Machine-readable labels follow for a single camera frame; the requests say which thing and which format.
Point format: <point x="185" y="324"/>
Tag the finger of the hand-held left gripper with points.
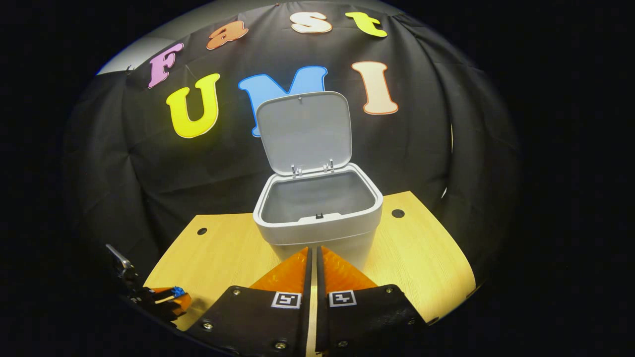
<point x="176" y="303"/>
<point x="161" y="292"/>

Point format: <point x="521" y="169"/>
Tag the white desktop garbage bin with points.
<point x="317" y="233"/>

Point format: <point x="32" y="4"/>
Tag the blue paper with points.
<point x="178" y="291"/>

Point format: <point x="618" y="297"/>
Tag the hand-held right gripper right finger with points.
<point x="362" y="320"/>

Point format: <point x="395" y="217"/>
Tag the wooden desktop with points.
<point x="223" y="253"/>

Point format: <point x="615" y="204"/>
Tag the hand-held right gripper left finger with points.
<point x="268" y="322"/>

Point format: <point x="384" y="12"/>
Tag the black backdrop cloth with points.
<point x="173" y="168"/>

